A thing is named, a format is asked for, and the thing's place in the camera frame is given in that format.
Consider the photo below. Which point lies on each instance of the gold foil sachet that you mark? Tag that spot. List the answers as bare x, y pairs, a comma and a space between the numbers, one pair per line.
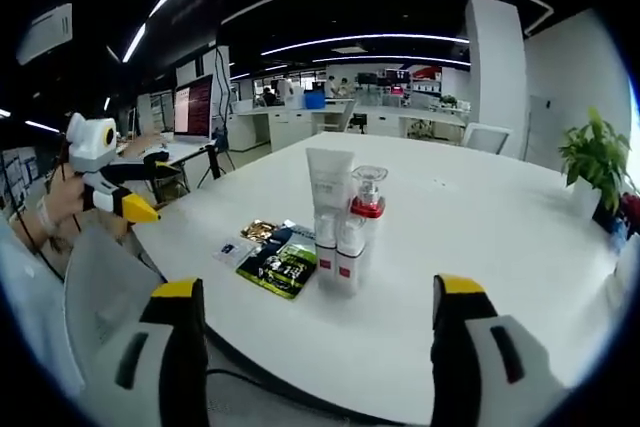
257, 229

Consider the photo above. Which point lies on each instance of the white skincare tube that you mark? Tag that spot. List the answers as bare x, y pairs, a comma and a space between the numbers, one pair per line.
330, 177

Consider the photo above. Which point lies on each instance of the white bottle red collar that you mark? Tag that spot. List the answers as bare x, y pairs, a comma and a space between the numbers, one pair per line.
369, 207

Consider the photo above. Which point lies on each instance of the white mesh office chair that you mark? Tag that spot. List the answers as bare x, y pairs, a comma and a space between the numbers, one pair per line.
110, 287

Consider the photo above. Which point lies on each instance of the dark red pouch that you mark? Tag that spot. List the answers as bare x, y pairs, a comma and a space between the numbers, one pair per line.
631, 209

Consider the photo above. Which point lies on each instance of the blue storage bin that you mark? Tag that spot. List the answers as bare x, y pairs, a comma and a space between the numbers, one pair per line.
315, 101

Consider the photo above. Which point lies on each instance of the black tripod stand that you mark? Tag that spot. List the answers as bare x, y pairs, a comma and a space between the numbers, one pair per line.
212, 167

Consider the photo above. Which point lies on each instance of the person's light top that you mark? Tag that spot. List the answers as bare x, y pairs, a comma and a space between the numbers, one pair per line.
30, 317

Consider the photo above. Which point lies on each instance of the large computer monitor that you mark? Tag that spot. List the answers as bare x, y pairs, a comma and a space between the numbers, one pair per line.
194, 107

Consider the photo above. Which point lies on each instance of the ceiling air conditioner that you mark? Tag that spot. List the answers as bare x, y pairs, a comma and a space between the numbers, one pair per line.
45, 34

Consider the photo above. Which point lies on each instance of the white conference chair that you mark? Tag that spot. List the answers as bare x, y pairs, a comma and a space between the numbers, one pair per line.
487, 138

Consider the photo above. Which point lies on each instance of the small background plant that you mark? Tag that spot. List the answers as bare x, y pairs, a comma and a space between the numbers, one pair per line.
448, 101

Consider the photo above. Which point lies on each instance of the white wristwatch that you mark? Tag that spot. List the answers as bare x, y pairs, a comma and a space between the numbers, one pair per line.
46, 216

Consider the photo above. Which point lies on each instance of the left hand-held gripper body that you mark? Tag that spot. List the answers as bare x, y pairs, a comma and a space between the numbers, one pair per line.
90, 147

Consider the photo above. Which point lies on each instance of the white office desk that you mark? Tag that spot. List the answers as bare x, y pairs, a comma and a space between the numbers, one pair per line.
420, 122
290, 127

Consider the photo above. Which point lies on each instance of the green black skincare sachet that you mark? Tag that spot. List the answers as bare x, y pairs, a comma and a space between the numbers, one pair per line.
280, 267

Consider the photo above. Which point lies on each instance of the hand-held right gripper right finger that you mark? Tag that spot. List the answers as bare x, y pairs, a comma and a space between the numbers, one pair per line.
450, 372

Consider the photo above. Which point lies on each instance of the clear sachet dark square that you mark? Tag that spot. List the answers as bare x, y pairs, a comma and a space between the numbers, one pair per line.
232, 251

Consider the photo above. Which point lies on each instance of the blue wrapped object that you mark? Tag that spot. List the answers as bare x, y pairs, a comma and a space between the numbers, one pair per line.
622, 237

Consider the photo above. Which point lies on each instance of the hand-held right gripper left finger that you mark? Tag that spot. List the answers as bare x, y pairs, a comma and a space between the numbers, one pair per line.
162, 372

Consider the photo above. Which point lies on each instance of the person's left hand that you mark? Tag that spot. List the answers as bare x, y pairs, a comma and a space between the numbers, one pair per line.
67, 197

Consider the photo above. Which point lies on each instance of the small white bottle red label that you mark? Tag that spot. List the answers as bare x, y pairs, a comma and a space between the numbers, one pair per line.
326, 257
350, 262

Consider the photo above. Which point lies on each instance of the pink lit screen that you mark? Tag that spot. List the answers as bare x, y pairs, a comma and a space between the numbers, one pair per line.
398, 91

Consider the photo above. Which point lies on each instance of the green potted plant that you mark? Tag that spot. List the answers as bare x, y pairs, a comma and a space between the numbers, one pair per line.
595, 157

